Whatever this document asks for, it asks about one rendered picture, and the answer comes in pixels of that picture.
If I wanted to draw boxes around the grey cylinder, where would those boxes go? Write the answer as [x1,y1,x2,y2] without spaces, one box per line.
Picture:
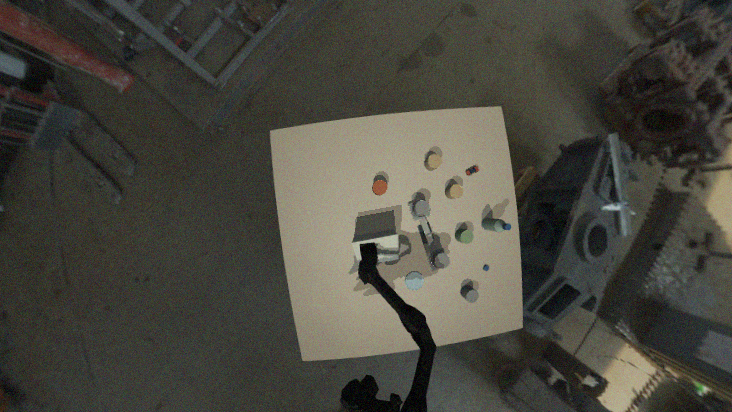
[460,285,479,303]
[431,252,450,269]
[413,200,430,217]

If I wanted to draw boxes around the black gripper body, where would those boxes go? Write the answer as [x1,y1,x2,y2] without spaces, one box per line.
[362,375,379,412]

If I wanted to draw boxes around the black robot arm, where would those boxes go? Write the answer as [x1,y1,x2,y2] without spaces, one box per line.
[340,243,437,412]

